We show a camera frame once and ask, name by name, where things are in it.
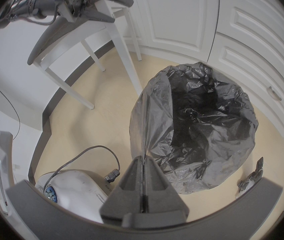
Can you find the white printed wrapper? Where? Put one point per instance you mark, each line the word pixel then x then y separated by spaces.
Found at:
pixel 244 191

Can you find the white wardrobe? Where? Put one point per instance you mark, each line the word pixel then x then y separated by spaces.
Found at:
pixel 182 16

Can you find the black plastic bag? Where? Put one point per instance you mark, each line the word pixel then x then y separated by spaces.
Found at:
pixel 207 139

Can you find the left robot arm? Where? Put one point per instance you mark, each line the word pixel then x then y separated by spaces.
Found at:
pixel 21 6

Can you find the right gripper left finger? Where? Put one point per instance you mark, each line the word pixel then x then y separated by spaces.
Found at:
pixel 118 201

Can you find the black plastic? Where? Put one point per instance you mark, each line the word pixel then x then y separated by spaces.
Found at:
pixel 253 176

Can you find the white chair grey cushions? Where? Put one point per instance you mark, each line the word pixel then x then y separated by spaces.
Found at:
pixel 56 39

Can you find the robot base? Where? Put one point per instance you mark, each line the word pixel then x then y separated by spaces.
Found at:
pixel 81 191

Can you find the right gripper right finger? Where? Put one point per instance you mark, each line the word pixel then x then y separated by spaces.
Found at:
pixel 172 199

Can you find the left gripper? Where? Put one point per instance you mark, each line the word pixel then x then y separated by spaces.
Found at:
pixel 64 11

